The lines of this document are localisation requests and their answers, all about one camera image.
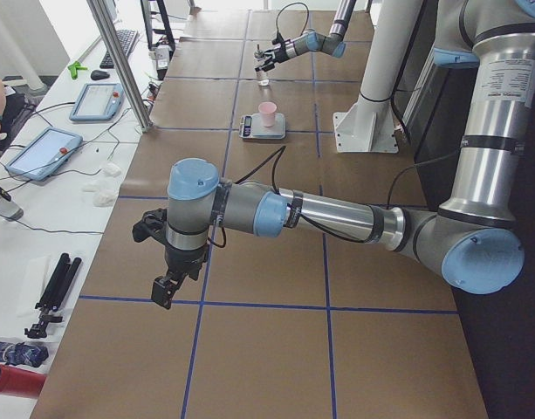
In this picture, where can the aluminium frame post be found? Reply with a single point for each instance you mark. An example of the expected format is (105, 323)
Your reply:
(108, 34)

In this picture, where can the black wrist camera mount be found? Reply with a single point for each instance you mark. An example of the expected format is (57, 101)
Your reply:
(152, 224)

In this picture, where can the green plastic tool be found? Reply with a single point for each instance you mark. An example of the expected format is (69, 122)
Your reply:
(74, 68)

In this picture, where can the clear glass sauce bottle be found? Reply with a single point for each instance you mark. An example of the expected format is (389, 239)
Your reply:
(260, 59)

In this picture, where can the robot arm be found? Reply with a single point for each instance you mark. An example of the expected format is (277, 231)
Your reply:
(308, 41)
(469, 240)

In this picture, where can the teach pendant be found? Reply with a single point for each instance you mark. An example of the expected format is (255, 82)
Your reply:
(97, 102)
(45, 154)

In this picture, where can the pink paper cup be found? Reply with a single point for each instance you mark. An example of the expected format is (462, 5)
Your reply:
(267, 111)

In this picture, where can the grey water bottle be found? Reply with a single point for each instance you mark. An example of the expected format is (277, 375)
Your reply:
(9, 209)

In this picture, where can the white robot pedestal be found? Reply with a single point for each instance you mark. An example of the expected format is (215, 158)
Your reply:
(368, 126)

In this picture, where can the lower teach pendant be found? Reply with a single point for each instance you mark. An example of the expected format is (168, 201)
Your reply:
(45, 154)

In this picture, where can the folded blue umbrella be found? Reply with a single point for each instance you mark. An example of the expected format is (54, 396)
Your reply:
(16, 354)

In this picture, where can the crumpled white tissue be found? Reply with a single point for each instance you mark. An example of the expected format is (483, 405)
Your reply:
(104, 194)

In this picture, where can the black keyboard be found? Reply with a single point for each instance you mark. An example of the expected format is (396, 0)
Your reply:
(127, 39)

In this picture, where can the upper teach pendant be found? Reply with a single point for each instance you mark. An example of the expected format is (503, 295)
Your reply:
(97, 102)

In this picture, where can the red cylinder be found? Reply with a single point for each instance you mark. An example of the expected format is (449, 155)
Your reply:
(18, 382)

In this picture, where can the black folded tripod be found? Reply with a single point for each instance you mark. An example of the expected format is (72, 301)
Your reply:
(53, 296)

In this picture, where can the black computer mouse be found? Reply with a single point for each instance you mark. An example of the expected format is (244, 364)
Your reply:
(99, 75)

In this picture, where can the silver kitchen scale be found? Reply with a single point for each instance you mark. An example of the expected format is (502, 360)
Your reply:
(252, 128)

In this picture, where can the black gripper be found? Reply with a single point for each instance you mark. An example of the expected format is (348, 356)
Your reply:
(279, 51)
(185, 259)

